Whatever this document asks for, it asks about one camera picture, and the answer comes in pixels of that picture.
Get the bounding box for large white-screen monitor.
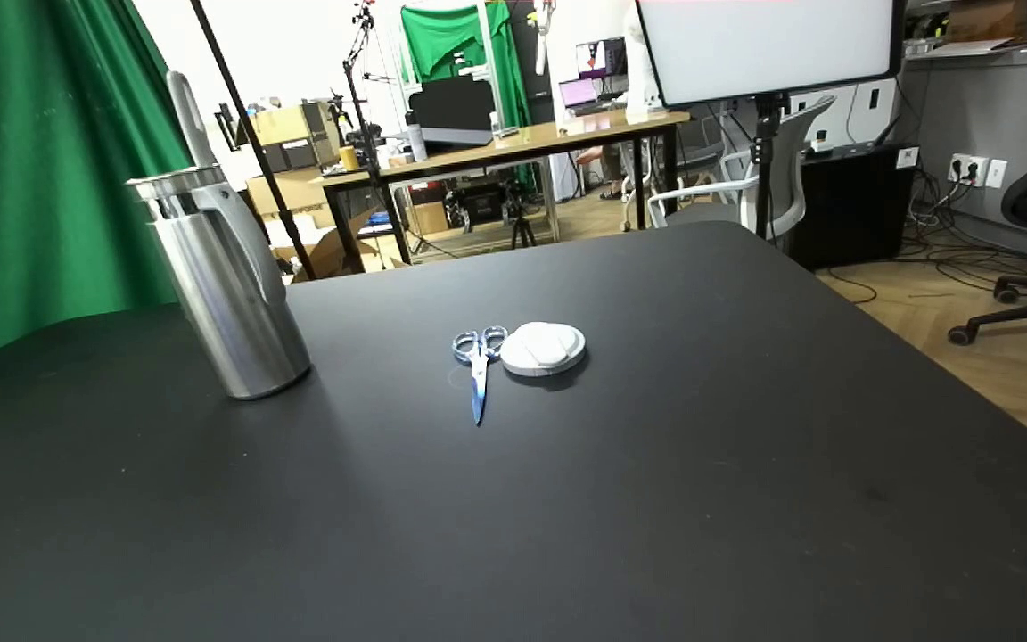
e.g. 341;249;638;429
630;0;904;113

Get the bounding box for black monitor stand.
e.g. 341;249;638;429
747;90;790;243

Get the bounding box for thin black pole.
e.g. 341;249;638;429
184;0;319;284

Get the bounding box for silver metal jar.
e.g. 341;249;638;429
123;165;315;404

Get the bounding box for black background chair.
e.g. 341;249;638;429
401;74;500;153

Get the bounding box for black cabinet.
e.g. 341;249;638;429
785;144;923;272

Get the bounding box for green hanging cloth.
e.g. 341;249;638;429
400;0;533;127

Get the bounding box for white round disc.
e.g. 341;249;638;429
494;317;592;386

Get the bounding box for white long-handled utensil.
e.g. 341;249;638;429
164;69;227;184

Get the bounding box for blue-handled scissors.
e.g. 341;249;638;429
448;326;514;429

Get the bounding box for green curtain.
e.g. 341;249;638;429
0;0;196;372

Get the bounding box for wooden shelf cabinet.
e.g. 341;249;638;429
241;99;346;231

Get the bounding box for white equipment column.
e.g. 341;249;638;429
544;0;667;118

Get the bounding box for grey white chair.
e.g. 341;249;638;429
759;99;834;243

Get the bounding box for wooden desk with black legs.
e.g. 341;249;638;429
318;107;692;273

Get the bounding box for small black tripod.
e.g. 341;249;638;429
505;194;542;249

